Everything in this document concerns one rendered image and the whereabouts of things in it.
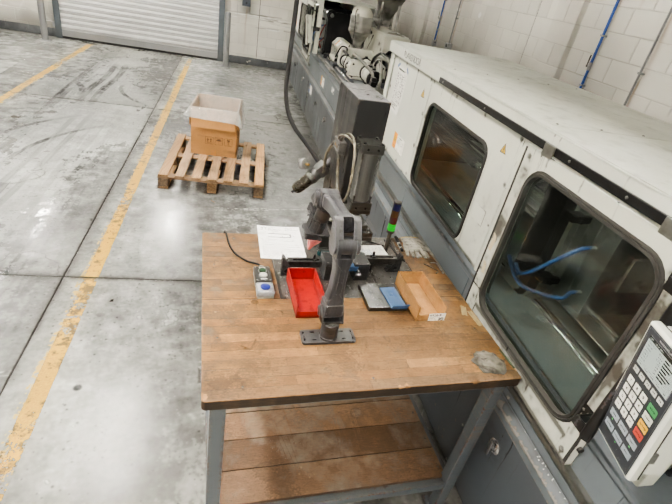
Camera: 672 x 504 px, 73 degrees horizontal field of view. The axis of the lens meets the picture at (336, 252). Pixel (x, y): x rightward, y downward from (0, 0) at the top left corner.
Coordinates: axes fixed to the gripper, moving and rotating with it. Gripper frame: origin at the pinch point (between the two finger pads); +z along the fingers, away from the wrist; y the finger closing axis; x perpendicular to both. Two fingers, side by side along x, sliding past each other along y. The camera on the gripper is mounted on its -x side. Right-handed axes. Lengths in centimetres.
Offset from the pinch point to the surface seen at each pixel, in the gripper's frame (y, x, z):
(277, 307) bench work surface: 10.4, 16.0, 18.4
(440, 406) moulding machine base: -87, 34, 68
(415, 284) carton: -54, 5, 11
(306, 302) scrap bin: -1.3, 14.3, 16.6
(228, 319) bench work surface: 29.3, 21.3, 20.1
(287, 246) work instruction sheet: -3.3, -27.3, 24.2
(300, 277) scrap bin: -2.6, -1.4, 18.4
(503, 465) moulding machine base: -77, 78, 36
